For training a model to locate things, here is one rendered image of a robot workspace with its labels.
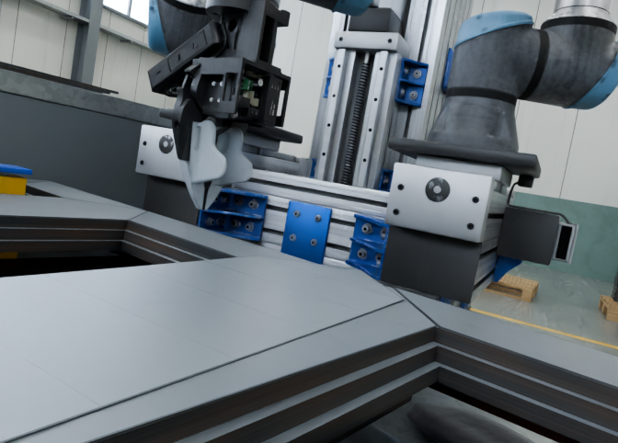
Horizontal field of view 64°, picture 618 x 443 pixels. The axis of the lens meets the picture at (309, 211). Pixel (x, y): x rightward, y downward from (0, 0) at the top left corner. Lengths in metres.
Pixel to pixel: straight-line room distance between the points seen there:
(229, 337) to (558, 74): 0.73
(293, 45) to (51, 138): 11.13
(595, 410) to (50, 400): 0.32
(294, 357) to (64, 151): 0.93
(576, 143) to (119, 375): 10.08
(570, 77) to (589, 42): 0.06
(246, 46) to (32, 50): 10.81
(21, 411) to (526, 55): 0.82
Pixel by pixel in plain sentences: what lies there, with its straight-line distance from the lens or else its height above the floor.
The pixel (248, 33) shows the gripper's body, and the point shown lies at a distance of 0.51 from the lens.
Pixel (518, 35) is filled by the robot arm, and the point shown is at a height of 1.23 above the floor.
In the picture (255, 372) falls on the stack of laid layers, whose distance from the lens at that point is 0.26.
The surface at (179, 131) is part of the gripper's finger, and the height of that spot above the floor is 0.97.
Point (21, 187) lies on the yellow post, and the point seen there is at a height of 0.86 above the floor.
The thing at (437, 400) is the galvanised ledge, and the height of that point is 0.68.
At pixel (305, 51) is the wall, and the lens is 11.95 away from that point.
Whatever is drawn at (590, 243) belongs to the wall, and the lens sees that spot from 10.15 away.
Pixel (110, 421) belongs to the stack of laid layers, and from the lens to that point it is 0.21.
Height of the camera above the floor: 0.96
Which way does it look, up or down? 4 degrees down
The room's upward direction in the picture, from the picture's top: 10 degrees clockwise
